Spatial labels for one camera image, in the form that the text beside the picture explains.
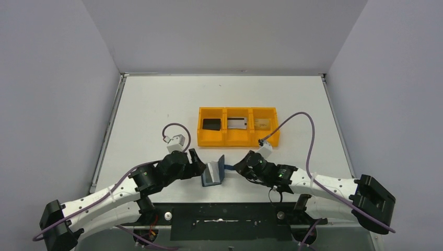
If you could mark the blue leather card holder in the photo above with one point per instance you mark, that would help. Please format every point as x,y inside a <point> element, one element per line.
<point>214,172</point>

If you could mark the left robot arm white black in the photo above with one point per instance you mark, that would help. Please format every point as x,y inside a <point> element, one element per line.
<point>127,201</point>

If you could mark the black card in bin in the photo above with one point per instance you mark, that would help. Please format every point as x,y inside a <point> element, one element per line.
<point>214,124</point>

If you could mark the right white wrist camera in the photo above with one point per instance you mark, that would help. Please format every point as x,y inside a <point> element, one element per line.
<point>265,150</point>

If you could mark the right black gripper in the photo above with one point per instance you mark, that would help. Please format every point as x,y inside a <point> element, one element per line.
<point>244,165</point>

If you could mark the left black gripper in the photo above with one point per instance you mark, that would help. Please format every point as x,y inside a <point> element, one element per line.
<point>193,165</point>

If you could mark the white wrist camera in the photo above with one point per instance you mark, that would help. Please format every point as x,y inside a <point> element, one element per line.
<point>175,143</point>
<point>265,150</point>

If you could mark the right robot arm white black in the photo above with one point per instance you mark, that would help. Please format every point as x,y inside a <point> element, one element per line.
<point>364,200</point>

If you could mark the gold card in bin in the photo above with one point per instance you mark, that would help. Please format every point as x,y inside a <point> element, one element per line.
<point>262,124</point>

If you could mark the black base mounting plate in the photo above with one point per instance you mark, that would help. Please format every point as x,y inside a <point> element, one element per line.
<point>228,221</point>

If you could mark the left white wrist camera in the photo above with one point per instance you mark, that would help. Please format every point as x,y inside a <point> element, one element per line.
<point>175,143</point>

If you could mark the orange three-compartment bin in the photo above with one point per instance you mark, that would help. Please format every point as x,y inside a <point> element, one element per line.
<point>237,138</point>

